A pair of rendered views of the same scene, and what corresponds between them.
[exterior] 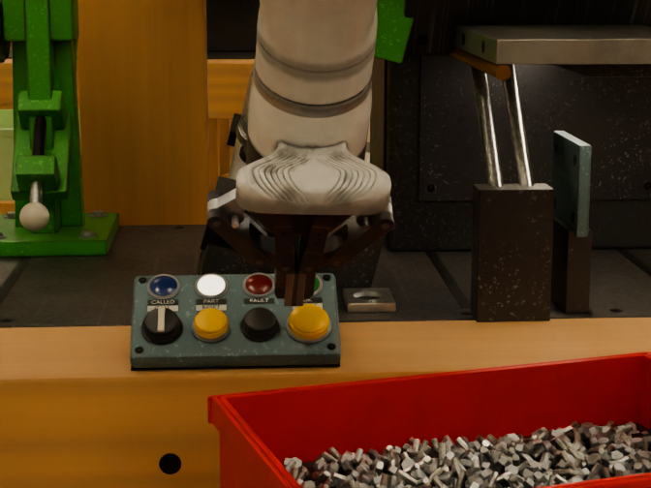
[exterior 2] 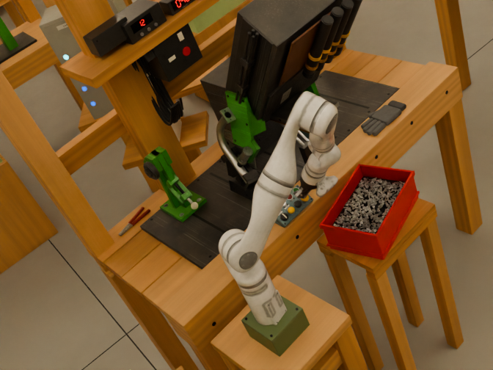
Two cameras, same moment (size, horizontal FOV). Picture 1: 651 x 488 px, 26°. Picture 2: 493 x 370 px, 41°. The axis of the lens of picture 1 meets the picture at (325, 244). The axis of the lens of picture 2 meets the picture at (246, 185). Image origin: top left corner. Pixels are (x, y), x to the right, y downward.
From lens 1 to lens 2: 1.62 m
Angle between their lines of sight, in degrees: 33
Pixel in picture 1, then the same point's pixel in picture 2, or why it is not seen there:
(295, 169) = (324, 186)
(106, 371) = (281, 230)
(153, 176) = (179, 172)
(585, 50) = not seen: hidden behind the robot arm
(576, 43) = not seen: hidden behind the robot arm
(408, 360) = not seen: hidden behind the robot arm
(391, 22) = (261, 123)
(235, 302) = (289, 202)
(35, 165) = (186, 194)
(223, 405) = (325, 225)
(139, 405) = (289, 232)
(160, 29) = (165, 139)
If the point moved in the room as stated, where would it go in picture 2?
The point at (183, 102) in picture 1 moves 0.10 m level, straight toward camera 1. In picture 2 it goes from (177, 150) to (192, 157)
